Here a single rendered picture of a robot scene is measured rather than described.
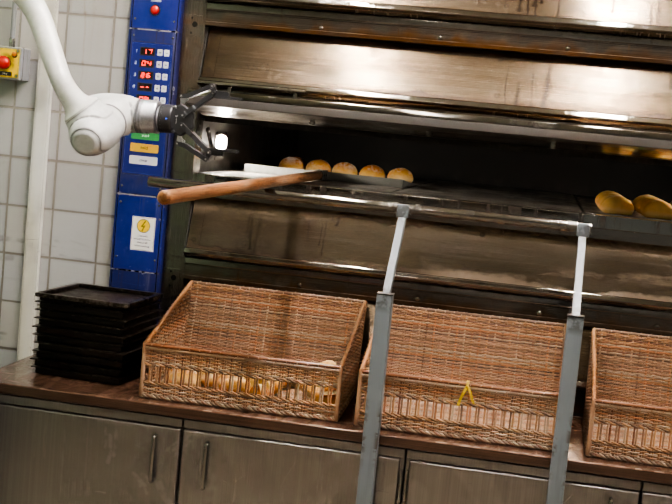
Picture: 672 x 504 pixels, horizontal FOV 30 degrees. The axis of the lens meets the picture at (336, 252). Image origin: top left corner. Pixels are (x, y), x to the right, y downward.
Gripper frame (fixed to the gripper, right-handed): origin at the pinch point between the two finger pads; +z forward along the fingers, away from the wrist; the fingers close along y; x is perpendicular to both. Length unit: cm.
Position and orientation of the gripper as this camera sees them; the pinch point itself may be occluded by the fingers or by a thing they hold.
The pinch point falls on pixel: (235, 125)
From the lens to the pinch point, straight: 328.6
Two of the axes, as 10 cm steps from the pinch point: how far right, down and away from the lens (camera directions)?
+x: -1.6, 0.8, -9.8
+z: 9.8, 1.1, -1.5
